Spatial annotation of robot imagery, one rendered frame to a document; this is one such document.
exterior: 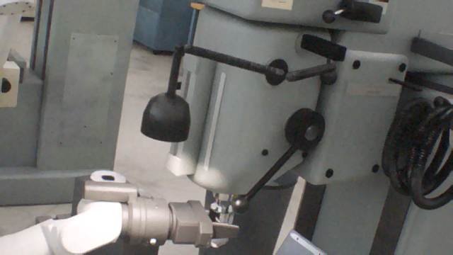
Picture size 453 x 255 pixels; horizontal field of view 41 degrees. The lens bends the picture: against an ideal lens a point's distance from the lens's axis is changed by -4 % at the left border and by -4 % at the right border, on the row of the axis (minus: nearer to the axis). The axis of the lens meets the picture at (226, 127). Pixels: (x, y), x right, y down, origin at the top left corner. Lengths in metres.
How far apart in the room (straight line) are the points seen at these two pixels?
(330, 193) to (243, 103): 0.54
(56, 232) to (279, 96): 0.44
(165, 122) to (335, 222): 0.70
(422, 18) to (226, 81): 0.42
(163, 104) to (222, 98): 0.16
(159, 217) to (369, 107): 0.43
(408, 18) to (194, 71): 0.42
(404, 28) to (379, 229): 0.45
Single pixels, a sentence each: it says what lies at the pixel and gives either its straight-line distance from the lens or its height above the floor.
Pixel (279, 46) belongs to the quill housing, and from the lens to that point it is 1.02.
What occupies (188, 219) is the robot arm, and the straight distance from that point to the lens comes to 1.15.
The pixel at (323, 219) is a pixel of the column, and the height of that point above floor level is 1.15.
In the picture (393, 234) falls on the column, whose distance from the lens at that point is 1.39.
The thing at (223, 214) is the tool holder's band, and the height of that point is 1.25.
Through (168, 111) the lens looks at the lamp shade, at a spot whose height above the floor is 1.49.
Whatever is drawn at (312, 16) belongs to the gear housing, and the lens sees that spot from 1.02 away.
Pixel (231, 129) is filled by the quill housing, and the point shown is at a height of 1.44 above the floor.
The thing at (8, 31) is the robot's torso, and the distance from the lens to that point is 1.16.
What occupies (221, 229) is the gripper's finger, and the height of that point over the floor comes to 1.23.
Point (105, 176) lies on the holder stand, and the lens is 1.61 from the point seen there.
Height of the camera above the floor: 1.75
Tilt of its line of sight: 17 degrees down
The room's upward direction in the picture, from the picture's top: 11 degrees clockwise
